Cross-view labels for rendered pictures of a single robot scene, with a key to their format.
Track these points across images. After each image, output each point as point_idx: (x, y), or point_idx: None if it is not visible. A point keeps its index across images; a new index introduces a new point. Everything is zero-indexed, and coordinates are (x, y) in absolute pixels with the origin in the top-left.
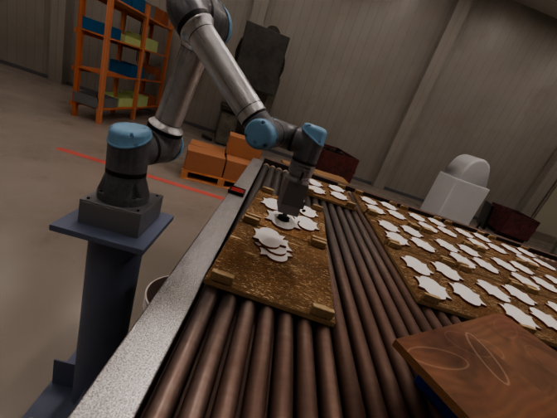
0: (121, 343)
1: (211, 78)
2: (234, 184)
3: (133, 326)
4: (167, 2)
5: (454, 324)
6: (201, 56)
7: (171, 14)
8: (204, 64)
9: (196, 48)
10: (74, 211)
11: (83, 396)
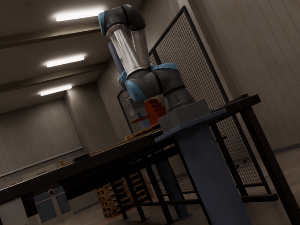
0: (228, 104)
1: (144, 47)
2: (60, 167)
3: (222, 106)
4: (140, 13)
5: (154, 123)
6: (145, 38)
7: (143, 18)
8: (145, 41)
9: (145, 34)
10: (208, 114)
11: (240, 100)
